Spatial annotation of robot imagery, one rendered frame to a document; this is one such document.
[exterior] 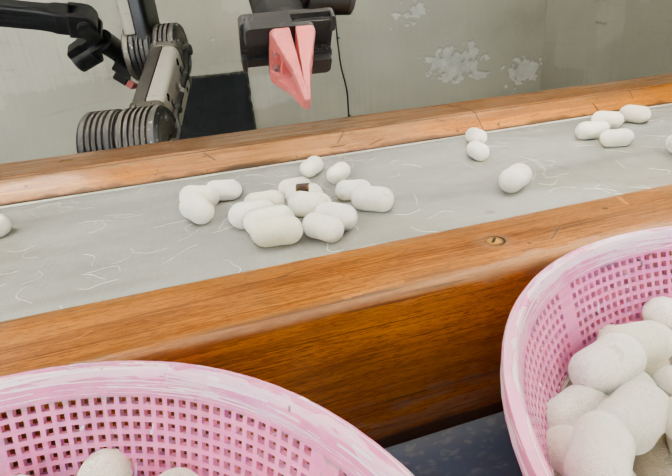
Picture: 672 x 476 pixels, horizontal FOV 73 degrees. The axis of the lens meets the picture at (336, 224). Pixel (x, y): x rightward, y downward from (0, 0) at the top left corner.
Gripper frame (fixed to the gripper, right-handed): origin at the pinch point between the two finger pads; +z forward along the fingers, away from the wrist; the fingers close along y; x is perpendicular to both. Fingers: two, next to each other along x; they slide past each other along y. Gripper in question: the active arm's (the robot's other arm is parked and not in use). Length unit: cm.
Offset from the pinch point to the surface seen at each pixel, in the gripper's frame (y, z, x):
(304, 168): -1.4, 6.2, 3.2
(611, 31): 174, -101, 92
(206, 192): -11.1, 9.3, -0.2
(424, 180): 8.7, 11.8, 0.0
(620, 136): 30.4, 11.5, -1.3
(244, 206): -8.4, 13.8, -4.3
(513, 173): 12.9, 16.2, -6.1
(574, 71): 175, -105, 120
